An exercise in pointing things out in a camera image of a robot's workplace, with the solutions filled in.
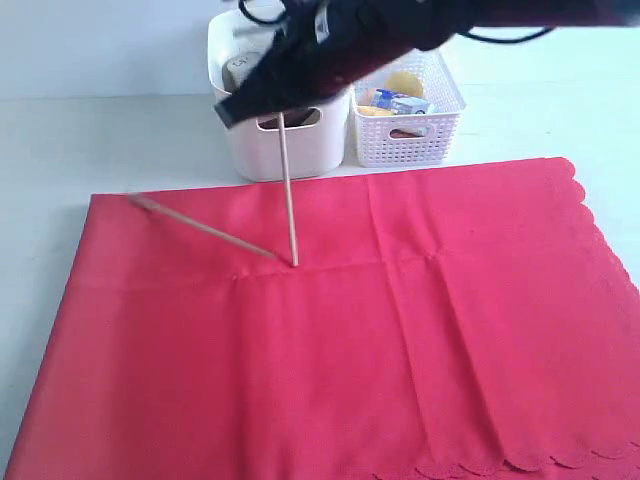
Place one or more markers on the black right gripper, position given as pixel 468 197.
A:
pixel 321 47

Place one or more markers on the stainless steel cup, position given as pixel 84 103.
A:
pixel 237 69

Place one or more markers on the yellow cheese wedge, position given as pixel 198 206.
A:
pixel 374 111

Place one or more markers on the brown egg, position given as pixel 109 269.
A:
pixel 367 97

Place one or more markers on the wooden chopstick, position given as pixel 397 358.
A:
pixel 288 191
pixel 150 205

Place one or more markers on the orange fried food piece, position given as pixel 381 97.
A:
pixel 406 134

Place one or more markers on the yellow lemon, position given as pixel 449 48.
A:
pixel 406 83

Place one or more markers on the brown wooden plate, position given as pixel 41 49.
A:
pixel 292 119

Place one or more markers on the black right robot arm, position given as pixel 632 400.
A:
pixel 541 16

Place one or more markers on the large cream plastic bin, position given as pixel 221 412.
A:
pixel 313 150

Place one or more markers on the white perforated plastic basket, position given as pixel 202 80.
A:
pixel 374 146

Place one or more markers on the red table cloth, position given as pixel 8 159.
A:
pixel 455 323

